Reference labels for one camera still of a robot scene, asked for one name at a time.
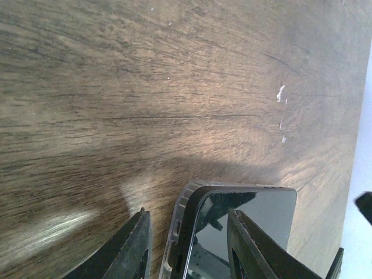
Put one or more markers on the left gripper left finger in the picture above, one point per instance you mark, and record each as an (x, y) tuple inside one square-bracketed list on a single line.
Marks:
[(126, 255)]

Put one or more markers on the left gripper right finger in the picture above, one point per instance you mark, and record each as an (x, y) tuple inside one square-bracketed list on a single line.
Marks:
[(254, 254)]

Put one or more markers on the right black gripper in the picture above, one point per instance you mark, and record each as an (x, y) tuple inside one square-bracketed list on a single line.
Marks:
[(363, 204)]

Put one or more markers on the clear magsafe phone case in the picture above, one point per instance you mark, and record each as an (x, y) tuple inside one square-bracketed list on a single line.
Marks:
[(174, 221)]

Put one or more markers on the black phone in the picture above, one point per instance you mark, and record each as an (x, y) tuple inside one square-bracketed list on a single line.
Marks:
[(247, 215)]

